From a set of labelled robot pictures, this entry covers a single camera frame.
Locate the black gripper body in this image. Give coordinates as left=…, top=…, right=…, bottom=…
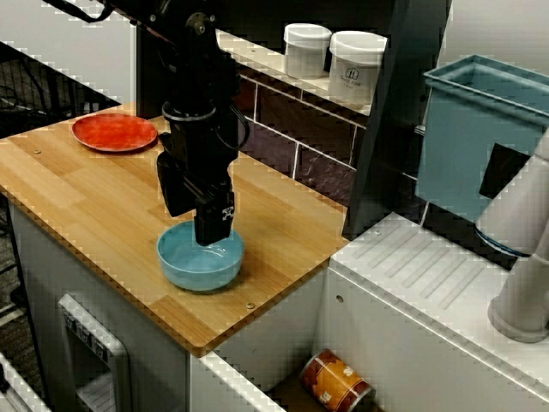
left=158, top=112, right=240, bottom=203

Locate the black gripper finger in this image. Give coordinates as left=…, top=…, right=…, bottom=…
left=193, top=191, right=236, bottom=247
left=156, top=151, right=200, bottom=219

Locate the light blue bowl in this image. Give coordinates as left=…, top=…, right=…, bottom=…
left=156, top=221, right=244, bottom=292

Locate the red round plate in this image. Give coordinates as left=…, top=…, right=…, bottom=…
left=70, top=112, right=159, bottom=154

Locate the white kitchen cabinet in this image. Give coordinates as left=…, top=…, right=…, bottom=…
left=8, top=201, right=192, bottom=412

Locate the plain white jar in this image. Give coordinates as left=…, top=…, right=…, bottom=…
left=282, top=22, right=332, bottom=80

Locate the white dispenser panel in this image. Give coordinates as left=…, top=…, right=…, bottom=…
left=57, top=293, right=131, bottom=412

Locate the white jar with print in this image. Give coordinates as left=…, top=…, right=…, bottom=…
left=328, top=30, right=388, bottom=106

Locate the orange soup can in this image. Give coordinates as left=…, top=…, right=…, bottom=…
left=299, top=348, right=372, bottom=408

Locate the white toy sink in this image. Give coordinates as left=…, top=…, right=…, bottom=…
left=190, top=212, right=549, bottom=412

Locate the teal plastic bin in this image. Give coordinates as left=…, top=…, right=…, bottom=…
left=416, top=54, right=549, bottom=235

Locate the grey white faucet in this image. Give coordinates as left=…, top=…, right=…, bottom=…
left=474, top=128, right=549, bottom=343

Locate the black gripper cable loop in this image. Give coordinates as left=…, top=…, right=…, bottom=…
left=214, top=101, right=251, bottom=151

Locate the black wire rack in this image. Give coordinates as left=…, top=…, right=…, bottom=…
left=0, top=41, right=123, bottom=130

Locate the dark upright post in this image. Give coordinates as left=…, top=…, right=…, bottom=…
left=341, top=0, right=454, bottom=241

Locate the aluminium frame rail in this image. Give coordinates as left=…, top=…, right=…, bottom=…
left=0, top=351, right=52, bottom=412

